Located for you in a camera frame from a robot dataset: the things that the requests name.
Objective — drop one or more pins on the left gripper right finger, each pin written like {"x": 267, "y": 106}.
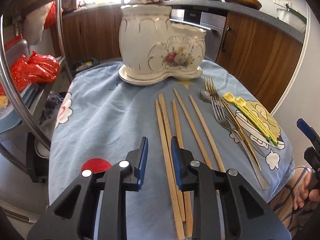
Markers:
{"x": 187, "y": 183}

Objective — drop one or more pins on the wooden chopstick three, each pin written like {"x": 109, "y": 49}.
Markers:
{"x": 183, "y": 168}

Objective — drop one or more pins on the silver flower spoon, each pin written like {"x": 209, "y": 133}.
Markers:
{"x": 205, "y": 96}

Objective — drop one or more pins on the stainless steel oven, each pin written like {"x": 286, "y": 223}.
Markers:
{"x": 213, "y": 24}

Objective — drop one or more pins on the wooden chopstick four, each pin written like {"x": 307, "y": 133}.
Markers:
{"x": 194, "y": 130}

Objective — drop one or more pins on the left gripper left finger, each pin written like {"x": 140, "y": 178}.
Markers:
{"x": 137, "y": 159}

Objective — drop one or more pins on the wooden chopstick five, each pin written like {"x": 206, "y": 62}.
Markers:
{"x": 208, "y": 134}

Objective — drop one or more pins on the white ceramic utensil holder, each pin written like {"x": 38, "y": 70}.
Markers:
{"x": 154, "y": 48}

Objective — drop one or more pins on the red plastic bag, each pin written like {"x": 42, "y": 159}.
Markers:
{"x": 35, "y": 69}

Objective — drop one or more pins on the person's right hand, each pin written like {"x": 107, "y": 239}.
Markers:
{"x": 303, "y": 193}

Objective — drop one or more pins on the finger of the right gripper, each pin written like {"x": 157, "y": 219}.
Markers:
{"x": 305, "y": 129}

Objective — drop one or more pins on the silver fork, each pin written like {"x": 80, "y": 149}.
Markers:
{"x": 225, "y": 124}

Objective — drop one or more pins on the gold fork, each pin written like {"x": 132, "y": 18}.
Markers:
{"x": 209, "y": 86}

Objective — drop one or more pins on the hanging red bag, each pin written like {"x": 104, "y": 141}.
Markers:
{"x": 51, "y": 16}

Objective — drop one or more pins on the rice cooker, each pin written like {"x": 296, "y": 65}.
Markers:
{"x": 69, "y": 6}

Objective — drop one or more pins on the blue cartoon tablecloth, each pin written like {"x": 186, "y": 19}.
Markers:
{"x": 104, "y": 117}

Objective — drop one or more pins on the white hanging bag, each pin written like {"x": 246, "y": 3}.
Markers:
{"x": 33, "y": 24}

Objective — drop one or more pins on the wooden chopstick two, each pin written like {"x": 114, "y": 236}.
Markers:
{"x": 167, "y": 129}

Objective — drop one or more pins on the wooden chopstick one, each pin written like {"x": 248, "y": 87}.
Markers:
{"x": 170, "y": 176}

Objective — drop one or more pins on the trash bin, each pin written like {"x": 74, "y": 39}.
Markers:
{"x": 82, "y": 65}

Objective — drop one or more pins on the yellow tulip plastic spoon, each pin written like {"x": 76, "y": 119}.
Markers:
{"x": 240, "y": 103}

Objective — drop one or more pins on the wooden kitchen cabinets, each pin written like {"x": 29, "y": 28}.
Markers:
{"x": 261, "y": 51}

